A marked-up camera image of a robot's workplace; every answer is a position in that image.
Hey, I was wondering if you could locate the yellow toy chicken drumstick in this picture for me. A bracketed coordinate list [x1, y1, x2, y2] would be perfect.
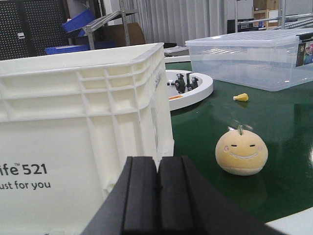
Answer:
[233, 93, 249, 102]

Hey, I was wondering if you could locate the blue tilted storage bin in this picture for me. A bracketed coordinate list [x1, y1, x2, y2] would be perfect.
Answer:
[62, 9, 95, 33]

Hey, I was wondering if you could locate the yellow smiling plush ball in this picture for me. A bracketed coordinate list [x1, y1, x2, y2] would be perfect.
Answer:
[215, 125, 268, 176]

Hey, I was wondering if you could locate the blue flat storage bin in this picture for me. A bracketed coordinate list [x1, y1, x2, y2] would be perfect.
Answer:
[45, 41, 115, 55]

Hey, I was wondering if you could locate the clear plastic storage bin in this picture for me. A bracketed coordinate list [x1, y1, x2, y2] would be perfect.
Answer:
[185, 28, 313, 92]

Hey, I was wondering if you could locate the white round turntable hub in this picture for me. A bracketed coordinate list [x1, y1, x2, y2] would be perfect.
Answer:
[166, 70, 213, 111]

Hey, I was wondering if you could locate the brown cardboard box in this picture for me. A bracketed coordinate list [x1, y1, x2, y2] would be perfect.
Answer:
[101, 23, 146, 47]

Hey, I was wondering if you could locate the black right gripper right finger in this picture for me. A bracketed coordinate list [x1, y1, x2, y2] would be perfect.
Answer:
[158, 156, 279, 235]

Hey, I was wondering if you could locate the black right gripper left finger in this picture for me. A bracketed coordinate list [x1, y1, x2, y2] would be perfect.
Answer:
[82, 156, 157, 235]

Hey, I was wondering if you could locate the black pegboard panel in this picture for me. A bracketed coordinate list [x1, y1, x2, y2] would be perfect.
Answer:
[0, 0, 69, 60]

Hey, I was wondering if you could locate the white plastic tote crate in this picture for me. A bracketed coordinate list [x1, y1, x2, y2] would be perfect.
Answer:
[0, 43, 174, 235]

